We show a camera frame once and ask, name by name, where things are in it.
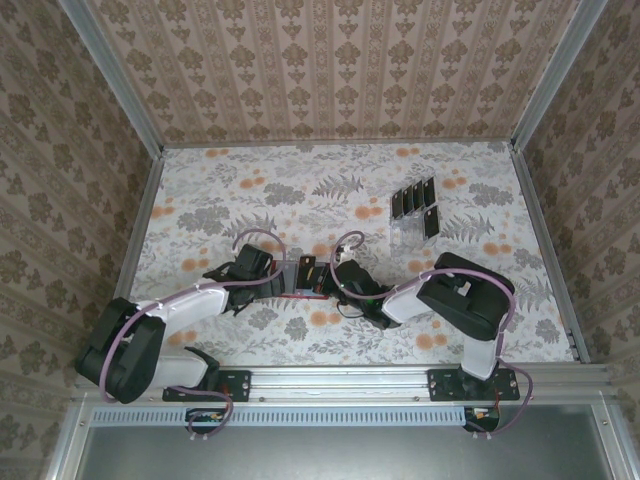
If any red card holder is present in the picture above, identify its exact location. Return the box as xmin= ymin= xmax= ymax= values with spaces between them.
xmin=272 ymin=259 xmax=332 ymax=302

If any aluminium frame post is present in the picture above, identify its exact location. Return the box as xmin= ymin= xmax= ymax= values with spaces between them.
xmin=58 ymin=0 xmax=167 ymax=157
xmin=510 ymin=0 xmax=609 ymax=151

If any black cable junction board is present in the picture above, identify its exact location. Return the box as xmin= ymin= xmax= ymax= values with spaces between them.
xmin=185 ymin=407 xmax=232 ymax=434
xmin=462 ymin=405 xmax=501 ymax=434

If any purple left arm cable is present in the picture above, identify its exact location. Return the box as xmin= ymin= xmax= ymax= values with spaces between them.
xmin=99 ymin=227 xmax=281 ymax=444

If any aluminium mounting rail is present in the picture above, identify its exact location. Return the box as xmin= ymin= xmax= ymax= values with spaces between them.
xmin=74 ymin=364 xmax=614 ymax=402

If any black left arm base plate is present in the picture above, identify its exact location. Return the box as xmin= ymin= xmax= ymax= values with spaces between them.
xmin=162 ymin=368 xmax=251 ymax=403

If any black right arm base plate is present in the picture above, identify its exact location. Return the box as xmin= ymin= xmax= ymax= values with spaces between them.
xmin=428 ymin=368 xmax=521 ymax=403

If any grey metal sheet panel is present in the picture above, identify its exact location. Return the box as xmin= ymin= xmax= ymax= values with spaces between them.
xmin=74 ymin=423 xmax=626 ymax=480

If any aluminium table side rail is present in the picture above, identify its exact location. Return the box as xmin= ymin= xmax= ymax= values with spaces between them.
xmin=97 ymin=149 xmax=166 ymax=369
xmin=509 ymin=147 xmax=589 ymax=364

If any clear acrylic card stand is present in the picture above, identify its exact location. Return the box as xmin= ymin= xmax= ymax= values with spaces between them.
xmin=387 ymin=174 xmax=442 ymax=250

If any aluminium frame rail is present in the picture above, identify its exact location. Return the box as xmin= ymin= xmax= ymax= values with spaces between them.
xmin=45 ymin=394 xmax=94 ymax=480
xmin=592 ymin=399 xmax=640 ymax=480

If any white slotted cable duct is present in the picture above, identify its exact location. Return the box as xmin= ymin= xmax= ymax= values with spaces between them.
xmin=92 ymin=405 xmax=496 ymax=427

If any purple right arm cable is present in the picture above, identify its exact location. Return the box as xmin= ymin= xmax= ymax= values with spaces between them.
xmin=333 ymin=229 xmax=534 ymax=441

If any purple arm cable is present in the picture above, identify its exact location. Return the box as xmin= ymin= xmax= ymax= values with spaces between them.
xmin=333 ymin=229 xmax=534 ymax=441
xmin=99 ymin=227 xmax=281 ymax=444

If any floral patterned table cover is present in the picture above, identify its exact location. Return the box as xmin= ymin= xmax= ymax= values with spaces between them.
xmin=107 ymin=141 xmax=576 ymax=367

